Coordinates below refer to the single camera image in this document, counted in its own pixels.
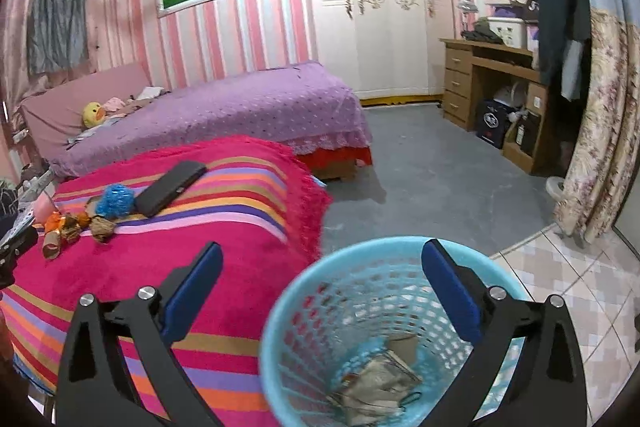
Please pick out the beige paper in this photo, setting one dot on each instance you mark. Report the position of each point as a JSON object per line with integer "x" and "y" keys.
{"x": 381, "y": 387}

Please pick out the brown paper ball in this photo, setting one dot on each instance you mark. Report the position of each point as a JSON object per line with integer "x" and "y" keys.
{"x": 102, "y": 229}

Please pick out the striped pink red blanket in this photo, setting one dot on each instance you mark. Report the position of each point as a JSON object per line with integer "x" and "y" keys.
{"x": 257, "y": 201}

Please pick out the grey hanging cloth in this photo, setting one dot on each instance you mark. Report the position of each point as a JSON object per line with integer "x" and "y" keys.
{"x": 57, "y": 36}

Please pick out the white storage box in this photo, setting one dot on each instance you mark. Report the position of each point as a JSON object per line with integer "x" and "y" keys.
{"x": 511, "y": 30}

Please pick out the wooden desk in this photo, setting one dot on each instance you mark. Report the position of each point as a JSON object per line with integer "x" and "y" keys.
{"x": 479, "y": 71}

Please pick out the pink headboard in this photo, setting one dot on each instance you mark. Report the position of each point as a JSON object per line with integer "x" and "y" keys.
{"x": 56, "y": 115}

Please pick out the brown paper scrap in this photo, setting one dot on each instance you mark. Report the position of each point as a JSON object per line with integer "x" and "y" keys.
{"x": 71, "y": 226}

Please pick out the blue plastic wrapper ball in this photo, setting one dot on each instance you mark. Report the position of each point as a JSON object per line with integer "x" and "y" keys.
{"x": 116, "y": 202}

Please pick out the black wallet pouch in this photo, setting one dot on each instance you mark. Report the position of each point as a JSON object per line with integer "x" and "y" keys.
{"x": 168, "y": 187}

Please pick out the yellow duck plush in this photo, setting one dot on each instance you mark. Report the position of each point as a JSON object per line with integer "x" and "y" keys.
{"x": 93, "y": 115}

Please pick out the cardboard tube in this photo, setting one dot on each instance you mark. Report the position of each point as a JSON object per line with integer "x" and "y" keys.
{"x": 52, "y": 244}

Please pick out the floral curtain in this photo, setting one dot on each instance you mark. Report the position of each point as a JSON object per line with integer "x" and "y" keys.
{"x": 607, "y": 147}

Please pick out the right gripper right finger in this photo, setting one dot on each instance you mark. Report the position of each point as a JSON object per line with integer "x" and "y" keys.
{"x": 548, "y": 385}

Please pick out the black box under desk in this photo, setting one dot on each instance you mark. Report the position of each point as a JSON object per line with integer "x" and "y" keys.
{"x": 493, "y": 121}

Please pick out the light blue plastic basket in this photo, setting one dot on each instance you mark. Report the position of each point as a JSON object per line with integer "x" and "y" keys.
{"x": 340, "y": 312}

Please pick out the black hanging clothes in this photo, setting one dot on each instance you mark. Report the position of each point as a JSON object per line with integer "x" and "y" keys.
{"x": 565, "y": 62}

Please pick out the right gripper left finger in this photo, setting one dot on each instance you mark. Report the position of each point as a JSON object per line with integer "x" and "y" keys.
{"x": 95, "y": 386}

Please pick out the purple dotted bedspread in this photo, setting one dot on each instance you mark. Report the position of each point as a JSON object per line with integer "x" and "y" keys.
{"x": 301, "y": 106}

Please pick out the white wardrobe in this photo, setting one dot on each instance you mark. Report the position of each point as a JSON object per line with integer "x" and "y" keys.
{"x": 383, "y": 48}

